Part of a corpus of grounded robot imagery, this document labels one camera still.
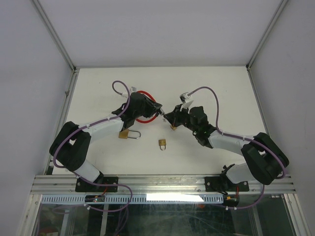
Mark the black mounting plate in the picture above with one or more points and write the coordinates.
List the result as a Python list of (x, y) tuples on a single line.
[(85, 187), (223, 185)]

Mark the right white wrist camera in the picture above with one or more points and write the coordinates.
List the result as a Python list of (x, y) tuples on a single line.
[(186, 99)]

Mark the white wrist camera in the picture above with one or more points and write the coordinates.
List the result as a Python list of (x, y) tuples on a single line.
[(129, 92), (186, 99)]

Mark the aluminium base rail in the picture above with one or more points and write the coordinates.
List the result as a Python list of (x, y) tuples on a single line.
[(139, 184)]

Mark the red cable lock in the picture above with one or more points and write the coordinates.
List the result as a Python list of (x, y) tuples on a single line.
[(150, 109)]

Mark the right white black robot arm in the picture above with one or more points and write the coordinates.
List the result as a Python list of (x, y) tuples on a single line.
[(264, 160)]

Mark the large brass padlock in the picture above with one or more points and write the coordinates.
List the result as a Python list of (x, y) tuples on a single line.
[(129, 134)]

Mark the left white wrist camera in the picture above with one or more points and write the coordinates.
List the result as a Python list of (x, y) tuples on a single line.
[(129, 92)]

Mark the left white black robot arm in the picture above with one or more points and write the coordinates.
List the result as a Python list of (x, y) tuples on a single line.
[(71, 145)]

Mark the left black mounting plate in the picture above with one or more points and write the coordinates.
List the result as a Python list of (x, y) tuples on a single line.
[(85, 187)]

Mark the white slotted cable duct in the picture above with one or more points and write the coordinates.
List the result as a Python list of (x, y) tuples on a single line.
[(150, 198)]

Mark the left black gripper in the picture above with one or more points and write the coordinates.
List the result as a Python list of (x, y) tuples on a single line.
[(152, 106)]

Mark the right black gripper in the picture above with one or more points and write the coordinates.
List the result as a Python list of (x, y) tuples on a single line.
[(173, 117)]

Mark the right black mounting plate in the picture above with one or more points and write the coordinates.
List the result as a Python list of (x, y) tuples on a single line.
[(223, 185)]

